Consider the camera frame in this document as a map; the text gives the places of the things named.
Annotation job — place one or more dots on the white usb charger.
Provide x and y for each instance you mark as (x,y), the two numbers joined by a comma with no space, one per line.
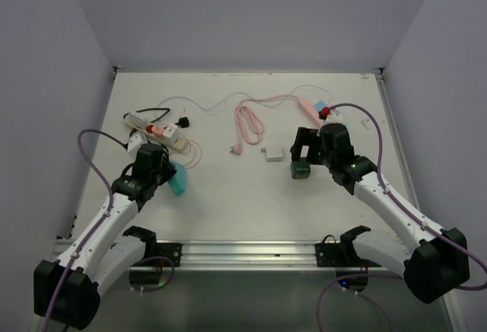
(170,134)

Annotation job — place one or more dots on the white plug on strip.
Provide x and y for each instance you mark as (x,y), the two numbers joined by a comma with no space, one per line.
(136,119)

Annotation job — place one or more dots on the beige power strip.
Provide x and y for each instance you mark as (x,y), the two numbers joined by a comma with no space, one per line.
(179,146)

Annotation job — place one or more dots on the pink plug on strip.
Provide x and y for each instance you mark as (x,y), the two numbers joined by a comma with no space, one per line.
(158,131)

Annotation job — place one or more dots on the white charger plug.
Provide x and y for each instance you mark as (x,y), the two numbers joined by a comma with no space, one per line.
(272,152)

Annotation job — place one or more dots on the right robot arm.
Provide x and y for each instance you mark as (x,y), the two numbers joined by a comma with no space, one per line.
(430,258)

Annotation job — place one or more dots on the blue plug adapter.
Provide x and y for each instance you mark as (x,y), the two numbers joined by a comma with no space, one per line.
(318,106)

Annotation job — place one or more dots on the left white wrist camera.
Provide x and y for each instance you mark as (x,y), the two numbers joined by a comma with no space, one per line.
(135,142)

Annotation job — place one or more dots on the dark green cube plug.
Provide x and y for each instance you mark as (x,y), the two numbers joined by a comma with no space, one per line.
(300,170)

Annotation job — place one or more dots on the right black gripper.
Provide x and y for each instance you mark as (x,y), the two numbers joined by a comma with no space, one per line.
(307,137)

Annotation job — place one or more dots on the teal triangular socket adapter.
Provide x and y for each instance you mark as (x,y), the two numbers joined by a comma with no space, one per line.
(178,182)

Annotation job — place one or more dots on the aluminium front rail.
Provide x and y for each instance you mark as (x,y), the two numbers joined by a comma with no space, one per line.
(224,255)

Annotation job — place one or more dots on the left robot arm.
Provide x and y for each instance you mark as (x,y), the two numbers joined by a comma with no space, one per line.
(70,288)

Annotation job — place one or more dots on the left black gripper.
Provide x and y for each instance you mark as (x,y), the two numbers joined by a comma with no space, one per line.
(169,170)

